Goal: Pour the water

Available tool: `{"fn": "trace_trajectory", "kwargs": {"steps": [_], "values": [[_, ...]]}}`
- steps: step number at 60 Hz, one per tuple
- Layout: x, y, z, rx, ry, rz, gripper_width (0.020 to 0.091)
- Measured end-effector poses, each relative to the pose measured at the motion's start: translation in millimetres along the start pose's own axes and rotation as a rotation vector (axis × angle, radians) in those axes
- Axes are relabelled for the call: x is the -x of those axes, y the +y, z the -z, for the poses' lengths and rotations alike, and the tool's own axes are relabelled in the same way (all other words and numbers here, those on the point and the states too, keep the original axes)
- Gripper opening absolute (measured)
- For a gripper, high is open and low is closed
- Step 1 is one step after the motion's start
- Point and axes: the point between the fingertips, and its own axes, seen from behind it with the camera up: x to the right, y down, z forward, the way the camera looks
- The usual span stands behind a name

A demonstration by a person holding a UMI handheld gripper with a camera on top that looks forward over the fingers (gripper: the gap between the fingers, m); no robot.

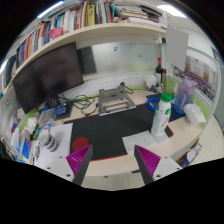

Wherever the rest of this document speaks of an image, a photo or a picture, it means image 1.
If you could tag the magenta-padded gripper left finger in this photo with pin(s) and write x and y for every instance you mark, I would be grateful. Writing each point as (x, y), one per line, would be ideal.
(77, 160)

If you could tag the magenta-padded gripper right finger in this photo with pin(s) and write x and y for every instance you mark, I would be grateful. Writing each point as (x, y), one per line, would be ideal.
(149, 160)

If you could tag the white green-capped drink bottle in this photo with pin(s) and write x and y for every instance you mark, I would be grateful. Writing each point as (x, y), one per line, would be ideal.
(161, 116)

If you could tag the purple translucent water jug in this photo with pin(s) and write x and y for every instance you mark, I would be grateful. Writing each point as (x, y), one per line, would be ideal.
(183, 96)

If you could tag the large white paper sheet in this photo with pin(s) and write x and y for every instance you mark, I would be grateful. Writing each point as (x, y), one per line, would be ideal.
(63, 133)

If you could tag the black-white checkered mug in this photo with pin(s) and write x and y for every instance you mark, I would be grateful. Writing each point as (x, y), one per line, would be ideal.
(50, 141)

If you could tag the cardboard box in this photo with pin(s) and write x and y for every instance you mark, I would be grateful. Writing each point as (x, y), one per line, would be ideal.
(190, 156)

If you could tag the black red-edged desk mat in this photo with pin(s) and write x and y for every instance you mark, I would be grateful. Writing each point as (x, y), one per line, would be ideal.
(110, 130)

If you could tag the small blue box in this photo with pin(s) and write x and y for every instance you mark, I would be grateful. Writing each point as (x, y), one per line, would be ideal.
(61, 110)

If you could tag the blue tissue box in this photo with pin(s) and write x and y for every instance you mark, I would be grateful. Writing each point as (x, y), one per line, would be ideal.
(26, 148)

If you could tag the clear plastic box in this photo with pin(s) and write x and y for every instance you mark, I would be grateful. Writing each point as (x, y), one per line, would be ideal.
(46, 116)

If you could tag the stack of white napkins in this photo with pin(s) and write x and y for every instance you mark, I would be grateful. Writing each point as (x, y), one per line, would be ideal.
(30, 125)

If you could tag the grey metal laptop stand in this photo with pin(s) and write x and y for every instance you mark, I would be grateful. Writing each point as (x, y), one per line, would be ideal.
(116, 108)

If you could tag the crumpled white tissue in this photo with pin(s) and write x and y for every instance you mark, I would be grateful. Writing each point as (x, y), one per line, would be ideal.
(194, 113)

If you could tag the white round container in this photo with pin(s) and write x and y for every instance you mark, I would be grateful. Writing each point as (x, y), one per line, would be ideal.
(151, 81)

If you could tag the black computer monitor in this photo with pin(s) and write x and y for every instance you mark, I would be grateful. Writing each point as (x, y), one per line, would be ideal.
(46, 76)

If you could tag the dark wine bottle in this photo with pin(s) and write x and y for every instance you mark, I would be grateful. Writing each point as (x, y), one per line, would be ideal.
(159, 71)

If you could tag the group photo poster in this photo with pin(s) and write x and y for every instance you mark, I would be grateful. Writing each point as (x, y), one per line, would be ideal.
(203, 80)

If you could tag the white wall socket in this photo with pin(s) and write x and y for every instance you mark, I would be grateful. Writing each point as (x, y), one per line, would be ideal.
(137, 80)
(122, 81)
(108, 84)

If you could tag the wall shelf with books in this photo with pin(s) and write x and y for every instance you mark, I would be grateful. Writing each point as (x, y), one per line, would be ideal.
(83, 33)

